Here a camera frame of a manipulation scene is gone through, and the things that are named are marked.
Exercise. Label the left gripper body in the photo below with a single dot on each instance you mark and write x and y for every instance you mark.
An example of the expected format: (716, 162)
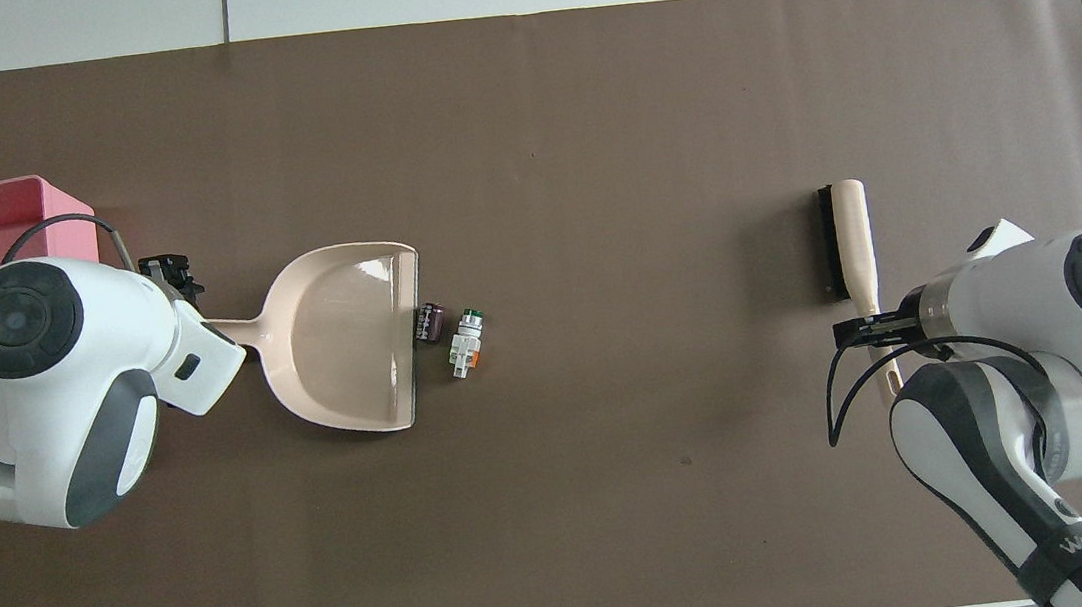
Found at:
(176, 276)

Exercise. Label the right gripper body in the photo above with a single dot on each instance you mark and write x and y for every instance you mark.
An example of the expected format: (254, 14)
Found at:
(909, 323)

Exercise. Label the beige brush with black bristles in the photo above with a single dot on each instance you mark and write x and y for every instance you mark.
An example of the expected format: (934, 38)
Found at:
(854, 240)

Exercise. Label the beige plastic dustpan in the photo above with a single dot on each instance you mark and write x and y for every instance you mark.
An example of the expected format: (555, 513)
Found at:
(343, 334)

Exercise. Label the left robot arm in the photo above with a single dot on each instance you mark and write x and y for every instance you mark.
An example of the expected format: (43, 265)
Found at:
(58, 394)

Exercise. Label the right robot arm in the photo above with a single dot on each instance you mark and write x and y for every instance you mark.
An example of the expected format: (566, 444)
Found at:
(1052, 290)

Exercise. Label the dark cylindrical capacitor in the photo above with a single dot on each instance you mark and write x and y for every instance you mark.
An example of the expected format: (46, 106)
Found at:
(431, 322)

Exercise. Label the white connector with green cap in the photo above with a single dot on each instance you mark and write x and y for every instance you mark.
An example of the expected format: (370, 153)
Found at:
(467, 343)

